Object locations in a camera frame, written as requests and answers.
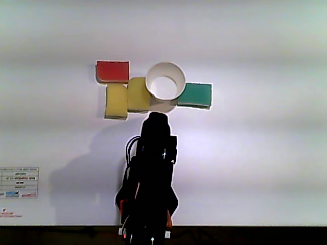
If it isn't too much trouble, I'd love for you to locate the printed label sticker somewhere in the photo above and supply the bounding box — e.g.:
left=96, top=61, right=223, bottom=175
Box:
left=0, top=166, right=39, bottom=199

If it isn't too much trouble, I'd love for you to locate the yellow sponge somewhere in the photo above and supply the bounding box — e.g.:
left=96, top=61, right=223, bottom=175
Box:
left=127, top=77, right=152, bottom=114
left=104, top=83, right=128, bottom=120

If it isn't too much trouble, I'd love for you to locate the green sponge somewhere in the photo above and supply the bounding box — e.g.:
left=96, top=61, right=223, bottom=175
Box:
left=177, top=82, right=213, bottom=110

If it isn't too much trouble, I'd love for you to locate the red sponge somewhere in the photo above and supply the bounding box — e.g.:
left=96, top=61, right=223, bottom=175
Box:
left=95, top=60, right=130, bottom=84

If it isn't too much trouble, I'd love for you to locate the white paper cup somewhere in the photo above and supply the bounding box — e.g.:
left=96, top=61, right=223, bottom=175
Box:
left=145, top=62, right=186, bottom=114

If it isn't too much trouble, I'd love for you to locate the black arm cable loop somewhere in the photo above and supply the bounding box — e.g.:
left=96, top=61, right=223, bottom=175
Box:
left=124, top=136, right=142, bottom=168

